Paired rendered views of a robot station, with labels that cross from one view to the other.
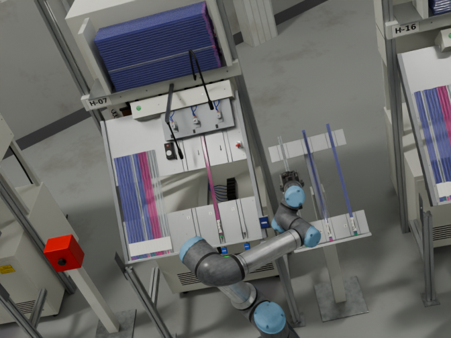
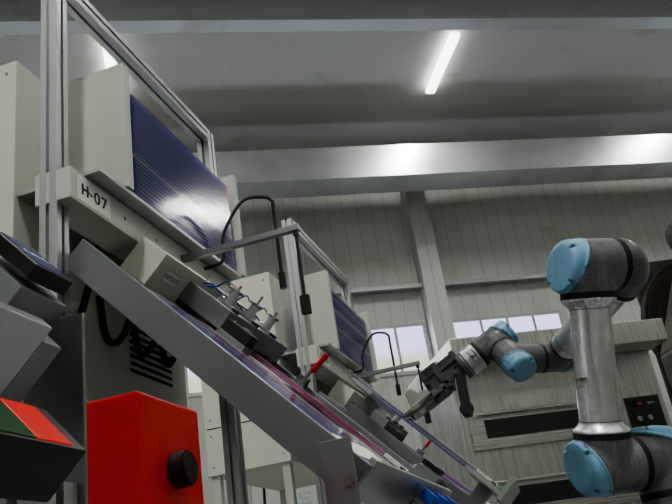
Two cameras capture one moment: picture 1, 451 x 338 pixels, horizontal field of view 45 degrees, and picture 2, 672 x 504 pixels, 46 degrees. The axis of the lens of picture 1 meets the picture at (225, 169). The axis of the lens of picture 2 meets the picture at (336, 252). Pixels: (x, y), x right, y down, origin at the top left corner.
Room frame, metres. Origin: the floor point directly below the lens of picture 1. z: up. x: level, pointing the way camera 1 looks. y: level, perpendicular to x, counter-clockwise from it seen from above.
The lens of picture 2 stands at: (1.84, 1.81, 0.55)
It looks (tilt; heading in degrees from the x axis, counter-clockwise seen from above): 24 degrees up; 273
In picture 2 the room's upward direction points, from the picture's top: 9 degrees counter-clockwise
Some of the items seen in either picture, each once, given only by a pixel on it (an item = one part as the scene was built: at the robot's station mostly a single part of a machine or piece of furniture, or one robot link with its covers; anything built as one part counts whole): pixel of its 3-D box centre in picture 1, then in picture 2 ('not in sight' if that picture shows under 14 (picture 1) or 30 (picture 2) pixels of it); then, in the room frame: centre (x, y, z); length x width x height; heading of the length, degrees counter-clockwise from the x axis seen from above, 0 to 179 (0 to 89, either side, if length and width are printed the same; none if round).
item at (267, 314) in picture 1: (270, 321); (655, 459); (1.33, 0.03, 0.72); 0.13 x 0.12 x 0.14; 23
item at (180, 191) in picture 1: (217, 216); not in sight; (2.46, 0.14, 0.31); 0.70 x 0.65 x 0.62; 79
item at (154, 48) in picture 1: (160, 47); (166, 197); (2.33, 0.10, 1.52); 0.51 x 0.13 x 0.27; 79
